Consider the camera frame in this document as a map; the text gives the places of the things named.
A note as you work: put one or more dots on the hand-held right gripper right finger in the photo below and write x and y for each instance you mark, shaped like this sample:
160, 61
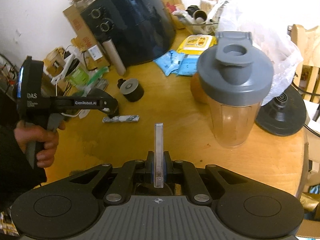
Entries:
167, 170

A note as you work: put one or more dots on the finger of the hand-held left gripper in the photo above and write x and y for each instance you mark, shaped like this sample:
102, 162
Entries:
113, 103

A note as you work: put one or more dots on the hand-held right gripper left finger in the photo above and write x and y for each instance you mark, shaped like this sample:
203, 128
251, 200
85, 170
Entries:
149, 170

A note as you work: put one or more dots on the silver packet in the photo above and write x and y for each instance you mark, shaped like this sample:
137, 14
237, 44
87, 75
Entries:
125, 118

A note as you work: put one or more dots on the small clear plastic case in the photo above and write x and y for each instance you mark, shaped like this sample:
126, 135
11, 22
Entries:
158, 152

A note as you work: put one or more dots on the small black knob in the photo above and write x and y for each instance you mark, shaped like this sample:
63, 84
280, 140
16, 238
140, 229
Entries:
121, 84

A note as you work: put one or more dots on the black roll with grey top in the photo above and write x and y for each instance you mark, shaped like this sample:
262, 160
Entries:
132, 90

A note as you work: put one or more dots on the person's left forearm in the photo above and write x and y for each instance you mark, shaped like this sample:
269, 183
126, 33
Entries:
15, 162

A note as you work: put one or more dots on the person's left hand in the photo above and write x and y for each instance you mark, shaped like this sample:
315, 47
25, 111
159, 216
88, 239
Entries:
47, 137

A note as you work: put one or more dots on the clear crumpled plastic bag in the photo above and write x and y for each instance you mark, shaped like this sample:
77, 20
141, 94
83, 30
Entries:
98, 78

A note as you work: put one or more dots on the white power bank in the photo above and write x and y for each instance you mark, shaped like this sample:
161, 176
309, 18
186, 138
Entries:
64, 67

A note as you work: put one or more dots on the green printed paper cup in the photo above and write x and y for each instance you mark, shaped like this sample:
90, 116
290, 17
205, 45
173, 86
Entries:
80, 76

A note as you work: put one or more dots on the grey cylinder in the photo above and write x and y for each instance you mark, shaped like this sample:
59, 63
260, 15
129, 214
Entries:
115, 58

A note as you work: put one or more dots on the red print cardboard box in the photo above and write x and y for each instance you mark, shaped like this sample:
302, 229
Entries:
81, 30

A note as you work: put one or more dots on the black air fryer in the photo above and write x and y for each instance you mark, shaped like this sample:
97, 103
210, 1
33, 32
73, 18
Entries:
135, 22

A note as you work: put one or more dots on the orange-red apple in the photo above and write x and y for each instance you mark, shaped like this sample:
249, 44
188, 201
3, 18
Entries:
198, 90

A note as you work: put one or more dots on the yellow wipes pack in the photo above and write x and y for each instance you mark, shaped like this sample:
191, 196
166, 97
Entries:
197, 43

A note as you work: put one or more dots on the clear shaker bottle grey lid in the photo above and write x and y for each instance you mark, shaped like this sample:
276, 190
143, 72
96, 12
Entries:
230, 85

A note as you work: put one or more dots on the glass bowl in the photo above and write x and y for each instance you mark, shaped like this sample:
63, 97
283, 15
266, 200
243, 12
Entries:
200, 26

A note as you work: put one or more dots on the cardboard tube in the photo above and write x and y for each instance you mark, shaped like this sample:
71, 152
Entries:
200, 17

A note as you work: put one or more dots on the black round appliance base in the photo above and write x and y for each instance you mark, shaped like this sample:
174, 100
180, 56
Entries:
282, 115

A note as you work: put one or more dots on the white plastic bag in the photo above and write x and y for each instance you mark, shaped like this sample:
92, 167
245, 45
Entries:
275, 50

